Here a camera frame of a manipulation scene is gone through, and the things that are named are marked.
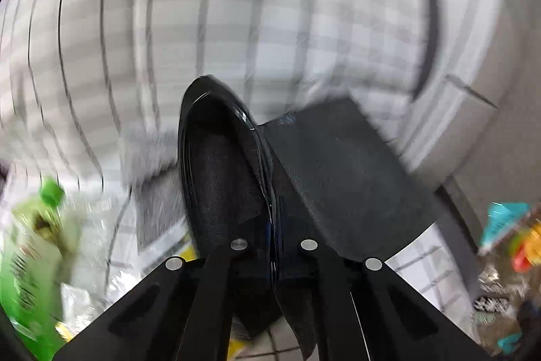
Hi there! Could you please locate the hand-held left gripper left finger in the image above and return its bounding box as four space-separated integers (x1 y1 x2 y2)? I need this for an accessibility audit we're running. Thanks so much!
53 236 255 361

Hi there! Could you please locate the teal mango snack packet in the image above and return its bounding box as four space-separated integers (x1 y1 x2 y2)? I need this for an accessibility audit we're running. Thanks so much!
471 200 541 353

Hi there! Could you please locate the clear plastic container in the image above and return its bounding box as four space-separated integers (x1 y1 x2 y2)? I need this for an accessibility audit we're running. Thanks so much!
59 192 140 340

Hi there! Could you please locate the grey office chair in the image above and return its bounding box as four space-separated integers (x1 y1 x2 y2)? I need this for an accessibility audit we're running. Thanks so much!
410 0 483 294

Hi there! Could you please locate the white black checkered cloth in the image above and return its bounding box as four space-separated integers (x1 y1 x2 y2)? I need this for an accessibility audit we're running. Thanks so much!
0 0 478 361

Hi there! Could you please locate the white refrigerator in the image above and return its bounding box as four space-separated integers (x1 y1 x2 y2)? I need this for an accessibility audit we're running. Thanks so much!
423 0 541 201

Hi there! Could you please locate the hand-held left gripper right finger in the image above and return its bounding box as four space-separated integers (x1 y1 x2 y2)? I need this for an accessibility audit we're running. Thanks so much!
298 238 493 361

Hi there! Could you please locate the green plastic bottle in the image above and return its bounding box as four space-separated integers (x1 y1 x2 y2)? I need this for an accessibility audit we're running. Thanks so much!
0 179 85 357

